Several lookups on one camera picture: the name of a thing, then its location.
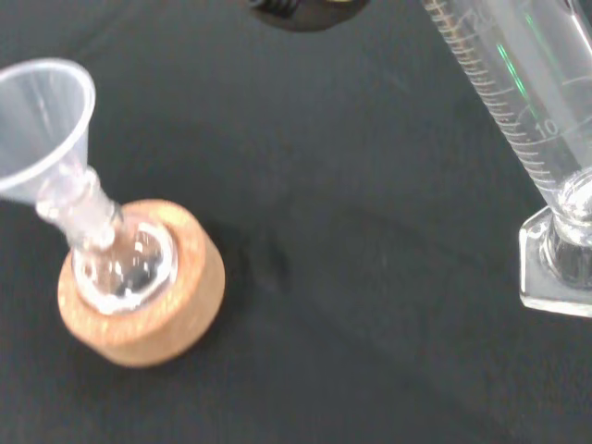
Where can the round-bottom glass flask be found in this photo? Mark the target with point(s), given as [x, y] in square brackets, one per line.
[136, 270]

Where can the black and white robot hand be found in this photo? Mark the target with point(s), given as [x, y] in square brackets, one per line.
[305, 16]

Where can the black cloth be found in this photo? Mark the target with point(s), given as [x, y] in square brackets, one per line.
[333, 240]

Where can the clear plastic funnel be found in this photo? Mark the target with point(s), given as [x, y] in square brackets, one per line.
[42, 129]

